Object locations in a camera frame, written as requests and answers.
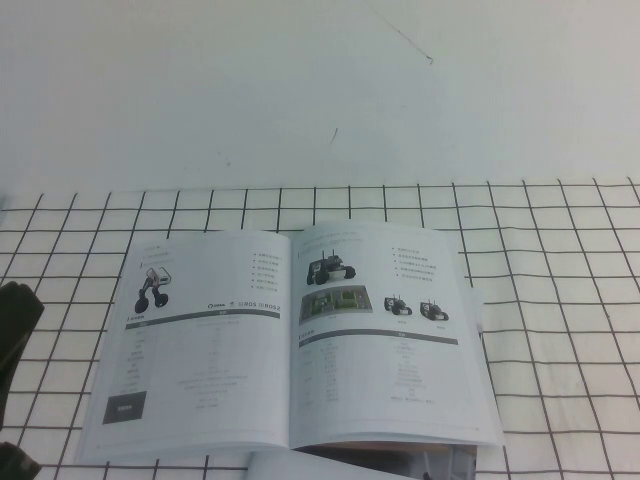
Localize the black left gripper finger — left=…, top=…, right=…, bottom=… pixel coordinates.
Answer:
left=0, top=282, right=45, bottom=432
left=0, top=281, right=19, bottom=352

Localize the robot catalog book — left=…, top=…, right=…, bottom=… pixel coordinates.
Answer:
left=74, top=221, right=507, bottom=480

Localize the white black-grid tablecloth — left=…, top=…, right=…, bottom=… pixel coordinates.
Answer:
left=0, top=177, right=640, bottom=480

